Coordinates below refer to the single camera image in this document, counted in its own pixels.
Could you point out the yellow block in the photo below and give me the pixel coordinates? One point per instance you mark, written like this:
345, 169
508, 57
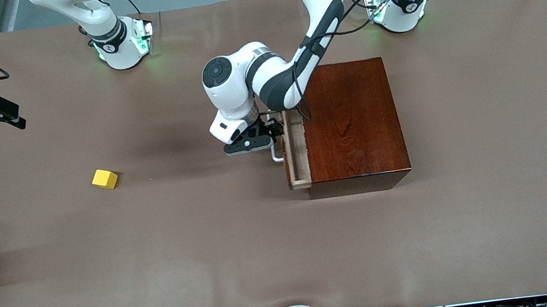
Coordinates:
104, 179

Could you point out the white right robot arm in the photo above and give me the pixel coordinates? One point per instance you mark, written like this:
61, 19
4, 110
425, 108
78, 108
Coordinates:
117, 52

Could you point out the dark wooden drawer cabinet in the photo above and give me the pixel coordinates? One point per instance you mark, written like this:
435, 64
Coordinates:
354, 128

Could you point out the brown table cloth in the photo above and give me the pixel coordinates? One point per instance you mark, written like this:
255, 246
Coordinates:
213, 260

